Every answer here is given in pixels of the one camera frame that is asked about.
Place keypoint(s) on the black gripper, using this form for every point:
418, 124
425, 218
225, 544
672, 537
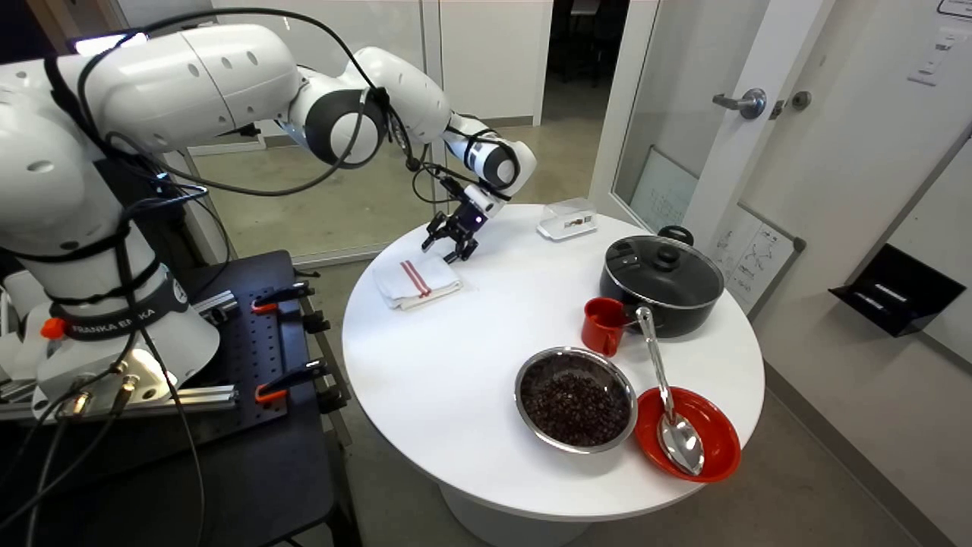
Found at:
463, 222

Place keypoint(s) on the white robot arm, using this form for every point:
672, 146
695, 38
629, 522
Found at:
65, 116

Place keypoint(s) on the clear plastic container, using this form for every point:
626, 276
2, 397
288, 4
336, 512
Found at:
559, 226

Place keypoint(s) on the red mug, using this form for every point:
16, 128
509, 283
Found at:
601, 323

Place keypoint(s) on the steel bowl with beans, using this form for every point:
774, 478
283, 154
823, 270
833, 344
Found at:
576, 403

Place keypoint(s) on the black pot with lid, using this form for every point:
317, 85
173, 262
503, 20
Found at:
667, 276

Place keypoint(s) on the black robot cart with clamps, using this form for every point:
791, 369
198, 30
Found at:
240, 476

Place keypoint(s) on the large metal spoon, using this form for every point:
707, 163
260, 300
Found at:
675, 432

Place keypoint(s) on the white door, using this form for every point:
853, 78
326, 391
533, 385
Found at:
667, 146

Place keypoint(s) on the red plate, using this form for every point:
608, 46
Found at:
713, 424

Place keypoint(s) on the small whiteboard leaning on wall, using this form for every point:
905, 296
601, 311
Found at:
754, 257

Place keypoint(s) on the silver door handle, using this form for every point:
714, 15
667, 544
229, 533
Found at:
752, 104

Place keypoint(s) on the black wall file holder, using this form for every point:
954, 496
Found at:
900, 292

